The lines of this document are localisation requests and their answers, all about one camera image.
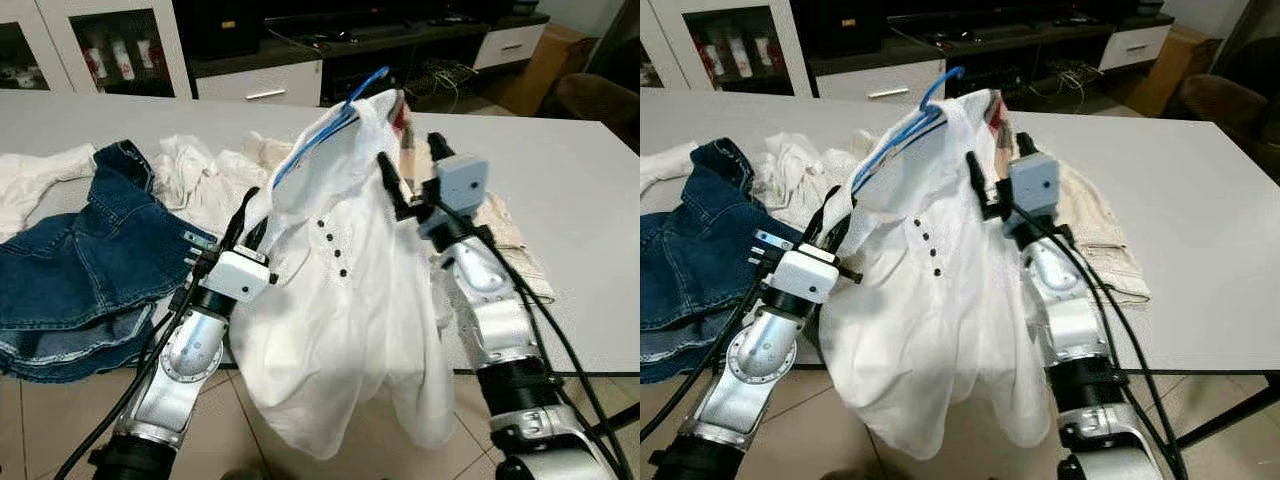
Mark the brown armchair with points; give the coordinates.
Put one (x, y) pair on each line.
(600, 105)
(1235, 105)

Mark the black media device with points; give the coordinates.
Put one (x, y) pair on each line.
(985, 80)
(360, 80)

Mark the white buttoned polo shirt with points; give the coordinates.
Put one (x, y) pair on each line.
(930, 330)
(340, 330)

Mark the white glass door cabinet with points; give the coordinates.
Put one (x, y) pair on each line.
(740, 45)
(60, 45)

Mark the white crumpled garment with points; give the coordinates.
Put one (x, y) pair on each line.
(205, 180)
(800, 175)

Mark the grey robot left foot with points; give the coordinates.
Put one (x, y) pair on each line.
(240, 475)
(845, 475)

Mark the black TV bench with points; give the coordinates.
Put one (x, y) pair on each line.
(1030, 35)
(420, 35)

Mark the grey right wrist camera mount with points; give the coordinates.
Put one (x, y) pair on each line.
(462, 185)
(1035, 185)

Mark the small white drawer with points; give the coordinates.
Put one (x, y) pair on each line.
(1135, 45)
(510, 45)

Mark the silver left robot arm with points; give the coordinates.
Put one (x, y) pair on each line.
(755, 360)
(190, 350)

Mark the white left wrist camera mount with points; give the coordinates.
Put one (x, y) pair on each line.
(240, 275)
(808, 275)

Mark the tall brown cardboard box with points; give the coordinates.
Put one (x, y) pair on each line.
(550, 65)
(1180, 65)

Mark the blue denim garment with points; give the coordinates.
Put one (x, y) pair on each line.
(690, 260)
(80, 260)

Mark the beige plaid garment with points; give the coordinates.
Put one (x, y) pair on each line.
(996, 115)
(405, 125)

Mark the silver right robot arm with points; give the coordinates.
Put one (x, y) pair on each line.
(490, 310)
(1070, 320)

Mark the wide white drawer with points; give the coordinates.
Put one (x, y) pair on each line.
(260, 85)
(880, 85)

